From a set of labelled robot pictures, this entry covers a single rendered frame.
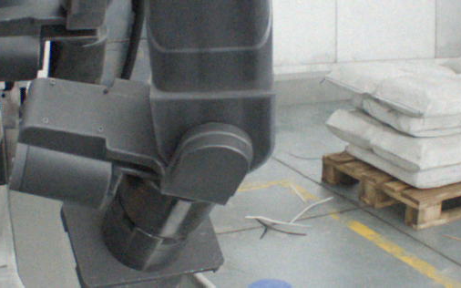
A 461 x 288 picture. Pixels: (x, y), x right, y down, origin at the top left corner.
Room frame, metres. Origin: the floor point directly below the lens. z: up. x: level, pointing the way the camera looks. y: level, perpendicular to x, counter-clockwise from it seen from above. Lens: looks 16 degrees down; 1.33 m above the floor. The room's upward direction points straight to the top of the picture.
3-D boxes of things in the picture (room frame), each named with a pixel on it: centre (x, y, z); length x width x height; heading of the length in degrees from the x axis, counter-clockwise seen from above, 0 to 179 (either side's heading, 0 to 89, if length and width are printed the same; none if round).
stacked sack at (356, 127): (3.93, -0.83, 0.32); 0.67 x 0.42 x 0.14; 119
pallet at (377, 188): (3.90, -1.18, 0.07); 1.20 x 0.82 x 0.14; 117
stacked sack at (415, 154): (3.58, -1.01, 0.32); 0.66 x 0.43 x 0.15; 117
